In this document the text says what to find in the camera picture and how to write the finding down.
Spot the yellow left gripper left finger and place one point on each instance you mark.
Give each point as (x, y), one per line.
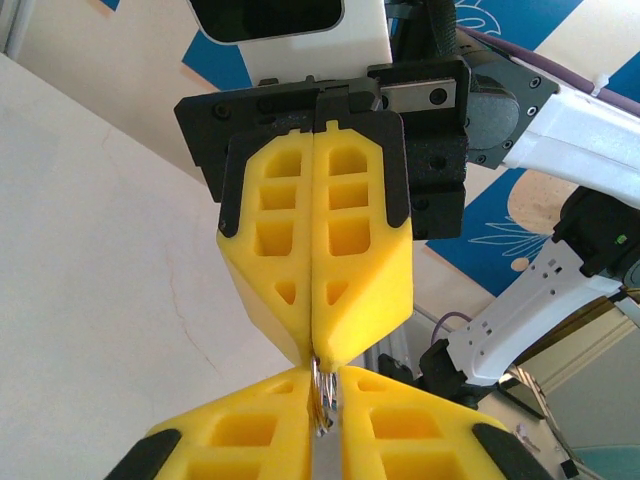
(280, 400)

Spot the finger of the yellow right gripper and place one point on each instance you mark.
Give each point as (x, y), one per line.
(380, 280)
(280, 270)

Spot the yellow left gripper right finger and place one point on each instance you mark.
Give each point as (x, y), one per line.
(360, 410)

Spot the steel key holder plate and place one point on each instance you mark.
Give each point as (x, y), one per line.
(327, 460)

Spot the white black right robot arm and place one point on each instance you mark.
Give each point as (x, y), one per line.
(575, 135)

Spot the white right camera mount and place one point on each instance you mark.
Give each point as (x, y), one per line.
(320, 60)

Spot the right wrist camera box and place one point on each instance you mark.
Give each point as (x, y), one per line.
(270, 20)

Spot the aluminium frame post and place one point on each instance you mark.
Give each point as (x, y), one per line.
(12, 25)

